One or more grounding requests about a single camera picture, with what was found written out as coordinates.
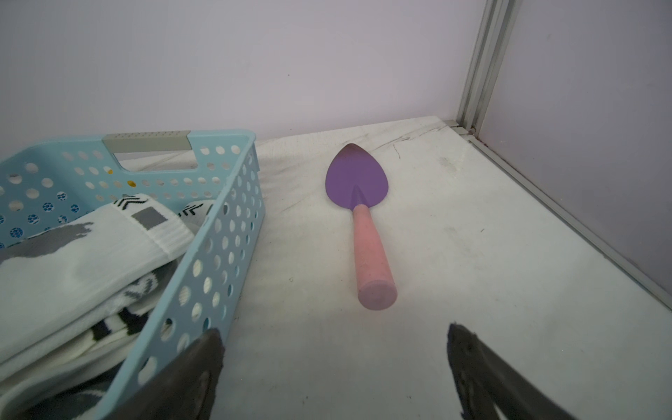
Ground blue plastic basket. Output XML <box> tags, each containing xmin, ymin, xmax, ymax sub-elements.
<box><xmin>1</xmin><ymin>131</ymin><xmax>265</xmax><ymax>419</ymax></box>

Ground white grey sport sock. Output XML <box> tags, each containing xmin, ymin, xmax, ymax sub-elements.
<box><xmin>178</xmin><ymin>199</ymin><xmax>215</xmax><ymax>235</ymax></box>
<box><xmin>1</xmin><ymin>194</ymin><xmax>194</xmax><ymax>361</ymax></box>

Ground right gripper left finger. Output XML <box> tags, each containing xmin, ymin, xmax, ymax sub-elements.
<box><xmin>106</xmin><ymin>328</ymin><xmax>225</xmax><ymax>420</ymax></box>

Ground white sock black stripes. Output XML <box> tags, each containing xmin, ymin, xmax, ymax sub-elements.
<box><xmin>1</xmin><ymin>259</ymin><xmax>180</xmax><ymax>397</ymax></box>

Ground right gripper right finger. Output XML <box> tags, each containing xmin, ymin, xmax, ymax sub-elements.
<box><xmin>447</xmin><ymin>323</ymin><xmax>574</xmax><ymax>419</ymax></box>

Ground purple trowel pink handle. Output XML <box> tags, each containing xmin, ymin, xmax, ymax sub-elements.
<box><xmin>325</xmin><ymin>143</ymin><xmax>398</xmax><ymax>311</ymax></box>

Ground blue dotted work glove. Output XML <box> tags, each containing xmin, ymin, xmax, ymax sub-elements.
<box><xmin>1</xmin><ymin>187</ymin><xmax>86</xmax><ymax>248</ymax></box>

